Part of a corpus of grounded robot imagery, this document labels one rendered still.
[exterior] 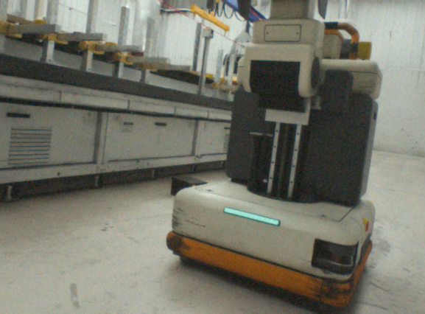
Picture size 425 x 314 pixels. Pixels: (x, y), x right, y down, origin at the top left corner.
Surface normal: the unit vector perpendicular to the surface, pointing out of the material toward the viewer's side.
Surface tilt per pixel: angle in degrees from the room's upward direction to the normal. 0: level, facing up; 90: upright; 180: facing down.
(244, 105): 90
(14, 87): 90
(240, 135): 90
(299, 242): 90
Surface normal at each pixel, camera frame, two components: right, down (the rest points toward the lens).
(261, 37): -0.53, 0.12
